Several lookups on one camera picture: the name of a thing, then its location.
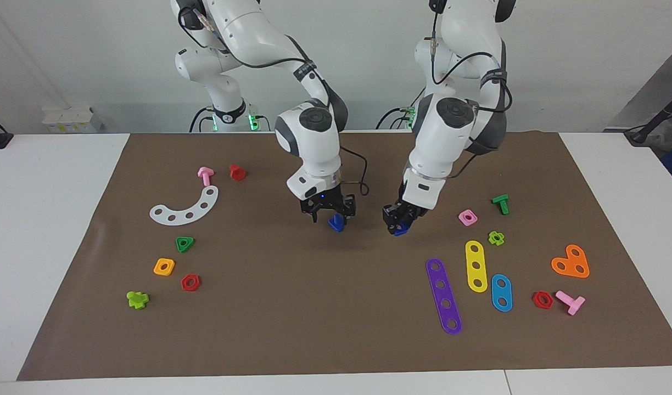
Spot purple four-hole strip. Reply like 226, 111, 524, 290
425, 258, 463, 335

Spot white cardboard box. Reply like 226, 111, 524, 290
42, 107, 103, 133

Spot white curved hole plate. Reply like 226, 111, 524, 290
149, 185, 220, 226

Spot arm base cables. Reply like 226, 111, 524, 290
376, 88, 424, 131
189, 106, 271, 132

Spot yellow three-hole strip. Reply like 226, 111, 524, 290
465, 240, 489, 294

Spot brown table mat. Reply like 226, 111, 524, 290
16, 131, 672, 381

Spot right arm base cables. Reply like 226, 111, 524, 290
189, 106, 271, 132

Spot orange heart-shaped plate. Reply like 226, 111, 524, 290
551, 244, 590, 279

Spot black stand pole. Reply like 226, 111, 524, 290
624, 91, 672, 146

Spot blue two-hole strip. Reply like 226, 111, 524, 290
491, 274, 513, 313

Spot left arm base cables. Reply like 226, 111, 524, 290
376, 88, 424, 131

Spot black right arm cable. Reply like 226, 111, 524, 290
177, 5, 369, 197

